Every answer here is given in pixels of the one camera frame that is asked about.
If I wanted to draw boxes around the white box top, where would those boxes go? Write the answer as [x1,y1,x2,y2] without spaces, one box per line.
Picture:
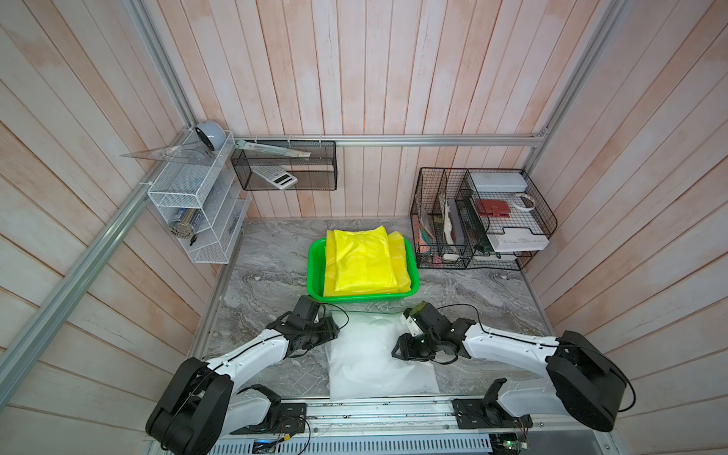
[470,172,527,193]

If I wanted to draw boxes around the aluminium front rail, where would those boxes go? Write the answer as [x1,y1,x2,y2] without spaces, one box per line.
[191,389,588,453]

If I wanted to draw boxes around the red wallet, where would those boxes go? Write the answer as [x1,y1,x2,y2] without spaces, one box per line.
[475,199,511,218]

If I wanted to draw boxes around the grey round tape dispenser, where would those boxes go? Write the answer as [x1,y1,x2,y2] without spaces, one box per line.
[195,121,227,153]

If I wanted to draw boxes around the black wire desk organizer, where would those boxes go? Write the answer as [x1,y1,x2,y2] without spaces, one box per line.
[411,167,559,270]

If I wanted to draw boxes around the neon yellow raincoat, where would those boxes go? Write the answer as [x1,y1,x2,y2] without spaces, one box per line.
[322,226,399,299]

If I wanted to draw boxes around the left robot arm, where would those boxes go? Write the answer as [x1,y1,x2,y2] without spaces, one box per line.
[145,295,341,454]

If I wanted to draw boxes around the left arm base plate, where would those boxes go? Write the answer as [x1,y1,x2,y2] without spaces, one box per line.
[232,403,307,436]

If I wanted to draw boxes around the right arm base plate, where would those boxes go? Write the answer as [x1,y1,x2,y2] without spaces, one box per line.
[451,398,533,430]

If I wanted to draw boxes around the clear straight ruler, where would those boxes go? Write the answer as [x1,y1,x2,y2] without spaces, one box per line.
[235,140,311,158]

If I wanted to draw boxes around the green plastic basket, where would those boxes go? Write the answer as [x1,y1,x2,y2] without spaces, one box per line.
[306,229,421,303]

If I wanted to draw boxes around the black wire wall basket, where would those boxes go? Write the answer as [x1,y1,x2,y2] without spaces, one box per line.
[231,140,339,191]

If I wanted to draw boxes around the white calculator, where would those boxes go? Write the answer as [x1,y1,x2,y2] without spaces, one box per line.
[251,166,298,191]

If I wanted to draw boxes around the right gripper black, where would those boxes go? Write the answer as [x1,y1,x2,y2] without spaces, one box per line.
[388,332,440,360]

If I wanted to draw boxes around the metal brush roll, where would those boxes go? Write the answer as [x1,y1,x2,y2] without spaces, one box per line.
[169,208,198,239]

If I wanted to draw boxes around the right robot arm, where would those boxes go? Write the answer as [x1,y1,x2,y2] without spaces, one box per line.
[392,301,634,432]

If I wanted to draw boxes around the white translucent raincoat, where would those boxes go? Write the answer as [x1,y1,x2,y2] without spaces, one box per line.
[326,312,440,401]

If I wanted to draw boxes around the clear triangle ruler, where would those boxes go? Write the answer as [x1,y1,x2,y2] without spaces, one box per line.
[122,142,214,165]

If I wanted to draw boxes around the white wire wall shelf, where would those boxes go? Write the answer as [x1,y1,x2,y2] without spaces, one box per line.
[148,130,250,265]

